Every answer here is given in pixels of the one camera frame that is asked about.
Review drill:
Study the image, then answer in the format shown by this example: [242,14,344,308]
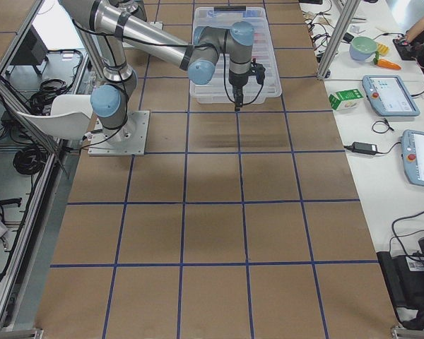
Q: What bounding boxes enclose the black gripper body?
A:
[228,70,249,101]

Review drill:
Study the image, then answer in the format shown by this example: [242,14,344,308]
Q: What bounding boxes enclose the clear plastic box lid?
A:
[190,6,282,98]

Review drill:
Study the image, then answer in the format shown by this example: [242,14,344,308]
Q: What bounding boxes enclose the person forearm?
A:
[405,16,424,43]

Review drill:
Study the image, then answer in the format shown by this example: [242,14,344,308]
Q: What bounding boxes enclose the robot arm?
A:
[60,1,254,111]

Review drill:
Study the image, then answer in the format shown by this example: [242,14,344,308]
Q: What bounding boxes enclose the clear plastic storage box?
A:
[194,93,273,105]

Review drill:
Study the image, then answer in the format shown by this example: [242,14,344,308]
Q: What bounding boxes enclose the green white carton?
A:
[329,88,363,111]

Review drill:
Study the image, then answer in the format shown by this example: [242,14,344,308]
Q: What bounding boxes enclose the green and blue bowls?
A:
[349,36,377,61]

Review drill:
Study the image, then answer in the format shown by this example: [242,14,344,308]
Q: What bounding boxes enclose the black power adapter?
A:
[344,141,378,155]

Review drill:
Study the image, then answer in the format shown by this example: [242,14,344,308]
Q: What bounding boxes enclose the toy corn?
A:
[377,43,389,57]

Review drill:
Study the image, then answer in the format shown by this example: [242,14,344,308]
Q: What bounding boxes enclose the toy carrot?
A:
[372,52,401,71]

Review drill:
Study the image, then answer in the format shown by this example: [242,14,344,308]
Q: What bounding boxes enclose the teach pendant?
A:
[362,75,420,117]
[401,129,424,186]

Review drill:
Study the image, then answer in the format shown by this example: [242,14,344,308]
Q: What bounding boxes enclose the white chair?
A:
[17,95,93,140]

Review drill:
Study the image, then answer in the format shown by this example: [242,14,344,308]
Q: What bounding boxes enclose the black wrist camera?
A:
[250,58,266,85]

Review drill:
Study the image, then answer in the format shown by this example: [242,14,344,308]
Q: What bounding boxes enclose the black box latch handle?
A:
[213,5,247,12]

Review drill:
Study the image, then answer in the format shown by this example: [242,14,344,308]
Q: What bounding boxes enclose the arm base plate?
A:
[88,110,150,156]

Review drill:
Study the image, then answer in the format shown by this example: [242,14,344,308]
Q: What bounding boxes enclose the aluminium frame post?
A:
[317,0,360,80]

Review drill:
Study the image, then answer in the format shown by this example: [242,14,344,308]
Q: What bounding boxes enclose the coiled black cables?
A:
[13,143,47,177]

